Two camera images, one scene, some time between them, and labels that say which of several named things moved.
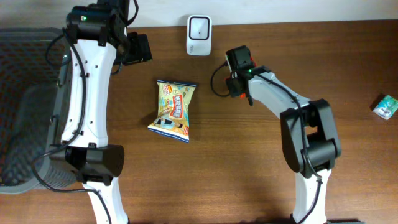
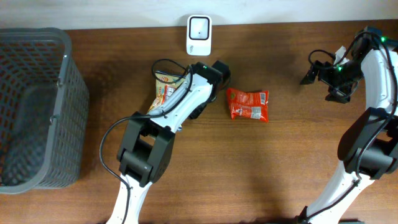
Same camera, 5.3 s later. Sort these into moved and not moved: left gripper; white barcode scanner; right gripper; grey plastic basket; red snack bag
Moved: red snack bag; left gripper; right gripper
Not moved: grey plastic basket; white barcode scanner
